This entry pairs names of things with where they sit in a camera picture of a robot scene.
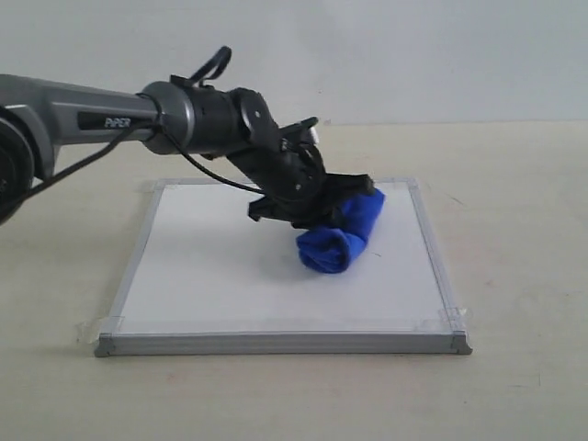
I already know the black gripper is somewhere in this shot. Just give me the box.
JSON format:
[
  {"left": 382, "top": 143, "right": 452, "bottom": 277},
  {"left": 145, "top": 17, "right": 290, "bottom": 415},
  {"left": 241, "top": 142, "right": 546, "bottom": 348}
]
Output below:
[{"left": 227, "top": 87, "right": 376, "bottom": 230}]

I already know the blue cloth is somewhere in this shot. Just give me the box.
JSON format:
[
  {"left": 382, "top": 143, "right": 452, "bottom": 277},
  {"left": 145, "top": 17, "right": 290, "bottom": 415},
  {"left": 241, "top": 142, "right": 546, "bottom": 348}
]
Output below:
[{"left": 296, "top": 188, "right": 386, "bottom": 274}]

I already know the clear tape back right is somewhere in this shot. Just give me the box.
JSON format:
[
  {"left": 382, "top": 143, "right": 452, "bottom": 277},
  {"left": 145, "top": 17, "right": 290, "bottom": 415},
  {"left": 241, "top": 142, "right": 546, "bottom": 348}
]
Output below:
[{"left": 374, "top": 177, "right": 418, "bottom": 194}]

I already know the clear tape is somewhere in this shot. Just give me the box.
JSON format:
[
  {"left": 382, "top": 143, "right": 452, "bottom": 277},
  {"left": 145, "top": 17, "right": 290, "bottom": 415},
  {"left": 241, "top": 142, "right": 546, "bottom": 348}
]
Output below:
[
  {"left": 74, "top": 316, "right": 123, "bottom": 345},
  {"left": 374, "top": 177, "right": 418, "bottom": 194},
  {"left": 136, "top": 178, "right": 181, "bottom": 193},
  {"left": 413, "top": 307, "right": 472, "bottom": 334}
]

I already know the clear tape back left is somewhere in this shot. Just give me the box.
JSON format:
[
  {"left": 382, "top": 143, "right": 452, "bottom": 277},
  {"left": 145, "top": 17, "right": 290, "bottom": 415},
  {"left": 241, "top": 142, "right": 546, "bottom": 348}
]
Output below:
[{"left": 136, "top": 178, "right": 181, "bottom": 193}]

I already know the clear tape front right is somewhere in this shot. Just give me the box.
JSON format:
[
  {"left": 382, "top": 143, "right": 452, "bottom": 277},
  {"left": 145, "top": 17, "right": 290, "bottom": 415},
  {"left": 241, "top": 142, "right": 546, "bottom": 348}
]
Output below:
[{"left": 413, "top": 307, "right": 472, "bottom": 334}]

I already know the clear tape front left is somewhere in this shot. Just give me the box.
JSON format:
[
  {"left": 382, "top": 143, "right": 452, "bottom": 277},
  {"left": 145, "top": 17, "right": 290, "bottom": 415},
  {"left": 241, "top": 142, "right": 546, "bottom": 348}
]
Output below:
[{"left": 74, "top": 316, "right": 123, "bottom": 345}]

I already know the white whiteboard with aluminium frame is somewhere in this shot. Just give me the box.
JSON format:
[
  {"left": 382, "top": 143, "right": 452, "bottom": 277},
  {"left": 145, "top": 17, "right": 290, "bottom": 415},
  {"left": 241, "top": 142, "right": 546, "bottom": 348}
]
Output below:
[{"left": 95, "top": 179, "right": 472, "bottom": 357}]

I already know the black cable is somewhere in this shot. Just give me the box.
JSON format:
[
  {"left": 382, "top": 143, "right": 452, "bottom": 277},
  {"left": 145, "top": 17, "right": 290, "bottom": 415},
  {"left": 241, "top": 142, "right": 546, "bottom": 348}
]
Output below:
[{"left": 0, "top": 44, "right": 272, "bottom": 217}]

